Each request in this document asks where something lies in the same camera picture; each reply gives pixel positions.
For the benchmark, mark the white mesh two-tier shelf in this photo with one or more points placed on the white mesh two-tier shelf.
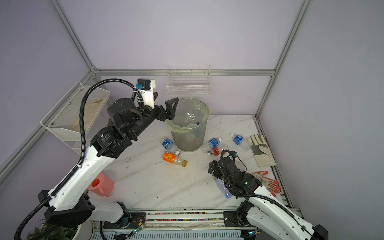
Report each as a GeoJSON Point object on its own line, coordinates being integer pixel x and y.
{"type": "Point", "coordinates": [63, 119]}

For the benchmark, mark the purple label large bottle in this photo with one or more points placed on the purple label large bottle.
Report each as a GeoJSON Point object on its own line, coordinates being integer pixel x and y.
{"type": "Point", "coordinates": [221, 186]}

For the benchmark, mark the grey white work glove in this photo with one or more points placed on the grey white work glove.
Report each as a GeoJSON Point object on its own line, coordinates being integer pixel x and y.
{"type": "Point", "coordinates": [261, 151]}

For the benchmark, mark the potted green plant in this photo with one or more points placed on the potted green plant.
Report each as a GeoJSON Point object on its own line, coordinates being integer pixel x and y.
{"type": "Point", "coordinates": [52, 232]}

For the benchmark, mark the blue label bottle near bin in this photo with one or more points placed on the blue label bottle near bin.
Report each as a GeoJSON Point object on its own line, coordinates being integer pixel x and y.
{"type": "Point", "coordinates": [210, 145]}

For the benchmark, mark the pink watering can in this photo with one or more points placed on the pink watering can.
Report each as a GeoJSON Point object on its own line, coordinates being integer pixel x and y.
{"type": "Point", "coordinates": [102, 186]}

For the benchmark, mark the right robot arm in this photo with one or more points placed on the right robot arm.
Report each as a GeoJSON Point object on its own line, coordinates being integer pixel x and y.
{"type": "Point", "coordinates": [260, 208]}

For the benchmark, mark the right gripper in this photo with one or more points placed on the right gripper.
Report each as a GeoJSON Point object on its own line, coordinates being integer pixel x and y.
{"type": "Point", "coordinates": [211, 166]}

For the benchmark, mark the grey mesh waste bin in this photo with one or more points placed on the grey mesh waste bin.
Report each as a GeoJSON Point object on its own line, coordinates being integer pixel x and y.
{"type": "Point", "coordinates": [191, 141]}

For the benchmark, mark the blue label bottle far right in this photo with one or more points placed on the blue label bottle far right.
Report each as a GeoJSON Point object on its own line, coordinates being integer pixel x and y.
{"type": "Point", "coordinates": [240, 141]}

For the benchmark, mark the orange label bottle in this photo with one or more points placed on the orange label bottle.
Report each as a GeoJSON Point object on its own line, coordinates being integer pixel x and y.
{"type": "Point", "coordinates": [173, 159]}

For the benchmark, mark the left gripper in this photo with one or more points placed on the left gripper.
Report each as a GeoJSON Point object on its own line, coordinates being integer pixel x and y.
{"type": "Point", "coordinates": [170, 113]}

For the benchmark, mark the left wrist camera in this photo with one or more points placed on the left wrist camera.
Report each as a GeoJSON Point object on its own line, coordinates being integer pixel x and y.
{"type": "Point", "coordinates": [146, 90]}

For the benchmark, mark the white wire wall basket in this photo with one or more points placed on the white wire wall basket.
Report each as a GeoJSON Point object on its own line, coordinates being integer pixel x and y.
{"type": "Point", "coordinates": [189, 80]}

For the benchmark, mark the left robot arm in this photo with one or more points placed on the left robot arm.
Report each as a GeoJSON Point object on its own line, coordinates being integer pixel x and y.
{"type": "Point", "coordinates": [68, 205]}

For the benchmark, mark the blue label bottle by bin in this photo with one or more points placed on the blue label bottle by bin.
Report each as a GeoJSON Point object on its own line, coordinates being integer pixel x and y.
{"type": "Point", "coordinates": [170, 146]}

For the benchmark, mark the green plastic bin liner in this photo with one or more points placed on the green plastic bin liner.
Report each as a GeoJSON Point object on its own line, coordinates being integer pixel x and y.
{"type": "Point", "coordinates": [189, 105]}

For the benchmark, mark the red coated glove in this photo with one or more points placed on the red coated glove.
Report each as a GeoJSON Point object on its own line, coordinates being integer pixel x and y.
{"type": "Point", "coordinates": [273, 186]}

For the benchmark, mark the beige cloth in shelf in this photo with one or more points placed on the beige cloth in shelf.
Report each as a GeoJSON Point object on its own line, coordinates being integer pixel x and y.
{"type": "Point", "coordinates": [91, 110]}

